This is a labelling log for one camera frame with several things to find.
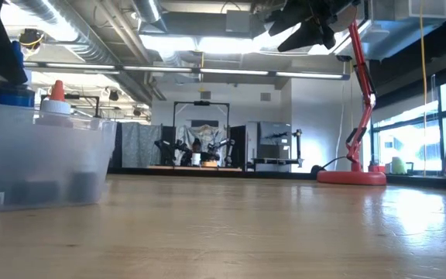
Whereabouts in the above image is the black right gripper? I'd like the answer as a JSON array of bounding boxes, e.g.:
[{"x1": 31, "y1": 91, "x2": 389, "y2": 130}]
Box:
[{"x1": 268, "y1": 0, "x2": 358, "y2": 52}]

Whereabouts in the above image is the large blue food coloring bottle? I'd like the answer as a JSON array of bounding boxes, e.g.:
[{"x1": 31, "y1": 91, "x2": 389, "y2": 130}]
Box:
[{"x1": 0, "y1": 40, "x2": 37, "y2": 109}]

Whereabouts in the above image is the gray ceiling unit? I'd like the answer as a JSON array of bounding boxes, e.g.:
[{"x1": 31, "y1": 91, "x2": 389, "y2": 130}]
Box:
[{"x1": 225, "y1": 9, "x2": 265, "y2": 39}]

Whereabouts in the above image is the red desk lamp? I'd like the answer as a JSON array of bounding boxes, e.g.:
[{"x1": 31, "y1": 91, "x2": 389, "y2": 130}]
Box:
[{"x1": 317, "y1": 0, "x2": 387, "y2": 186}]

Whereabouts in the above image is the gray equipment cabinet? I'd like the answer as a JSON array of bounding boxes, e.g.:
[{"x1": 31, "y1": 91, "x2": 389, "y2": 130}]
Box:
[{"x1": 256, "y1": 121, "x2": 293, "y2": 160}]

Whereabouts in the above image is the clear plastic storage bin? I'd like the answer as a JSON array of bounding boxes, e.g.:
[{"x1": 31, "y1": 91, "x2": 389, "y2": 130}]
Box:
[{"x1": 0, "y1": 101, "x2": 118, "y2": 214}]

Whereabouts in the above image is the black cabinet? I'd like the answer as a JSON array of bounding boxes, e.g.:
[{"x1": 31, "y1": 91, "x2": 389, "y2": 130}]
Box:
[{"x1": 229, "y1": 124, "x2": 248, "y2": 167}]

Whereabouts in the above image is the silver fabric cover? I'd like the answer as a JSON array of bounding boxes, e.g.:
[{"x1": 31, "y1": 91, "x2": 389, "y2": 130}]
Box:
[{"x1": 176, "y1": 123, "x2": 228, "y2": 156}]

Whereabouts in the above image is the pale green bottle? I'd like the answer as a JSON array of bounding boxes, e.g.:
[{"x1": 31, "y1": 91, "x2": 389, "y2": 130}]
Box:
[{"x1": 389, "y1": 150, "x2": 408, "y2": 175}]

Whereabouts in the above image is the gray partition screen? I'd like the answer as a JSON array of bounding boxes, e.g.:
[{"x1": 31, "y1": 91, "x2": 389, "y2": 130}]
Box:
[{"x1": 116, "y1": 122, "x2": 163, "y2": 168}]

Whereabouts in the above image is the black ceiling cable reel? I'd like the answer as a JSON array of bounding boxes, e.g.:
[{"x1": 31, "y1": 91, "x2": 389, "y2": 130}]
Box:
[{"x1": 18, "y1": 27, "x2": 45, "y2": 50}]

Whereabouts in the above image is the round silver ventilation duct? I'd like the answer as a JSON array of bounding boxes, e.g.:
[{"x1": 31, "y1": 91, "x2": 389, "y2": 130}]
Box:
[
  {"x1": 132, "y1": 0, "x2": 168, "y2": 34},
  {"x1": 9, "y1": 0, "x2": 168, "y2": 105}
]

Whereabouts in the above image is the rectangular metal air duct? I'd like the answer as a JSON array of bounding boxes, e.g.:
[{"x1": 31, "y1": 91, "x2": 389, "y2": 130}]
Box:
[{"x1": 333, "y1": 0, "x2": 446, "y2": 61}]

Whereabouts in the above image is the black station frame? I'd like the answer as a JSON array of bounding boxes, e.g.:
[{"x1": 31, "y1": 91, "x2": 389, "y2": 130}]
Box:
[
  {"x1": 39, "y1": 94, "x2": 101, "y2": 117},
  {"x1": 173, "y1": 100, "x2": 231, "y2": 167}
]

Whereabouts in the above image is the yellow cable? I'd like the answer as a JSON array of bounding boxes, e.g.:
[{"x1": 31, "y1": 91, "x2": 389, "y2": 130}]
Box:
[{"x1": 418, "y1": 0, "x2": 429, "y2": 175}]

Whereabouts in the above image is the black lamp cable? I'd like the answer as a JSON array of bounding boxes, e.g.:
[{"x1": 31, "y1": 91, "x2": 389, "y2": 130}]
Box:
[{"x1": 310, "y1": 155, "x2": 350, "y2": 175}]

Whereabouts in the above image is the black metal table frame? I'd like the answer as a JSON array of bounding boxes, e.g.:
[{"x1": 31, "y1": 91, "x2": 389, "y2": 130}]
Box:
[{"x1": 106, "y1": 165, "x2": 446, "y2": 193}]

